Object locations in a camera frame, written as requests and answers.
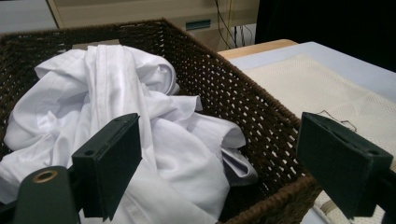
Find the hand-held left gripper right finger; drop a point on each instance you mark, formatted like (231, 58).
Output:
(336, 161)

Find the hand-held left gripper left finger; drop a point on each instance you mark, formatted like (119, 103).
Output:
(106, 168)

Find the white shirt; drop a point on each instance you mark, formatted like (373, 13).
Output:
(102, 93)

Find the cream mesh laundry bag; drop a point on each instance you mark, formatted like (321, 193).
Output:
(317, 87)

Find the brown woven basket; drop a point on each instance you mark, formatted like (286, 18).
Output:
(236, 102)

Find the dark curtain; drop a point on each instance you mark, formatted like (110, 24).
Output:
(327, 25)

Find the white cabinet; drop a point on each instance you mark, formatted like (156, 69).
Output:
(21, 15)

